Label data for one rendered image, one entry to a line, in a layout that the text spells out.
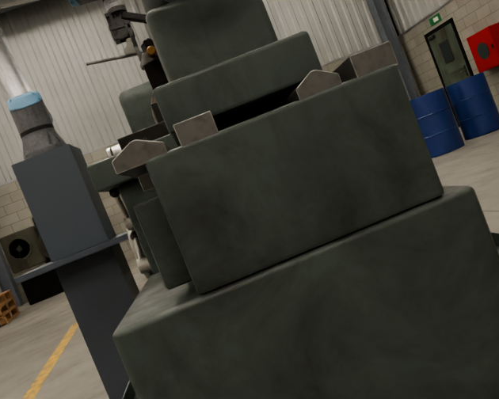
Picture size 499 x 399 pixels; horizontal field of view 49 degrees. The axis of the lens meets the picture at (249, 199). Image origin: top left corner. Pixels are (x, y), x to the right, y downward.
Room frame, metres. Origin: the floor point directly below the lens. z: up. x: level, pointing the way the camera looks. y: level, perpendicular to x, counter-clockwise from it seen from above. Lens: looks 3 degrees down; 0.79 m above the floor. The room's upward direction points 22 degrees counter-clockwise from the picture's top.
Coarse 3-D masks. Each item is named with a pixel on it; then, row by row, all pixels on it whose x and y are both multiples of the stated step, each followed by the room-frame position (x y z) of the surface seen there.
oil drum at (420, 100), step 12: (432, 96) 7.72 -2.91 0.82; (444, 96) 7.80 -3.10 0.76; (420, 108) 7.78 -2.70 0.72; (432, 108) 7.72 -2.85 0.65; (444, 108) 7.74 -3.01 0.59; (420, 120) 7.83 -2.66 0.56; (432, 120) 7.73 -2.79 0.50; (444, 120) 7.72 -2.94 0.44; (432, 132) 7.76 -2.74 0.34; (444, 132) 7.72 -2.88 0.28; (456, 132) 7.77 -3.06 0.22; (432, 144) 7.79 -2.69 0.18; (444, 144) 7.72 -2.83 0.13; (456, 144) 7.73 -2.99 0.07; (432, 156) 7.84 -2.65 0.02
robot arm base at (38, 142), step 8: (32, 128) 1.90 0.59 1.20; (40, 128) 1.90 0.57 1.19; (48, 128) 1.92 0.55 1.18; (24, 136) 1.90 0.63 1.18; (32, 136) 1.89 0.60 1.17; (40, 136) 1.89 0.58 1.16; (48, 136) 1.91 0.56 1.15; (56, 136) 1.93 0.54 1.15; (24, 144) 1.91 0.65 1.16; (32, 144) 1.89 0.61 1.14; (40, 144) 1.88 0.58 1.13; (48, 144) 1.89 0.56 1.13; (56, 144) 1.91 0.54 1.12; (64, 144) 1.94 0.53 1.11; (24, 152) 1.91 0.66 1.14; (32, 152) 1.88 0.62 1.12; (40, 152) 1.88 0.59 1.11
